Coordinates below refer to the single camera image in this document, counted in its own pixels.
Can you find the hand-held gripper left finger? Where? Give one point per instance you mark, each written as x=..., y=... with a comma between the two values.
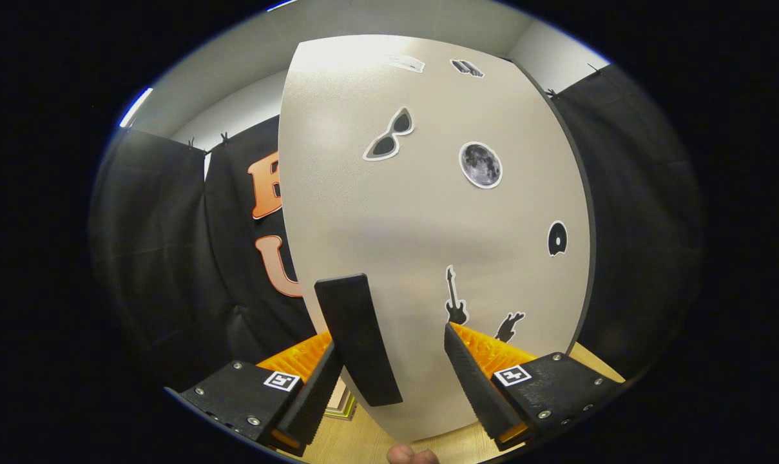
x=315, y=399

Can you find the beige shoe cabinet door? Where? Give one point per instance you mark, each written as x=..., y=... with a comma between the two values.
x=428, y=225

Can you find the black backdrop cloth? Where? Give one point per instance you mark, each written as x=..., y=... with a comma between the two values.
x=640, y=225

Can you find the narrow ceiling light strip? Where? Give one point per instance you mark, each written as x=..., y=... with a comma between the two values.
x=136, y=107

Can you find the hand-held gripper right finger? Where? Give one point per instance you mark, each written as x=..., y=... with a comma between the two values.
x=476, y=386

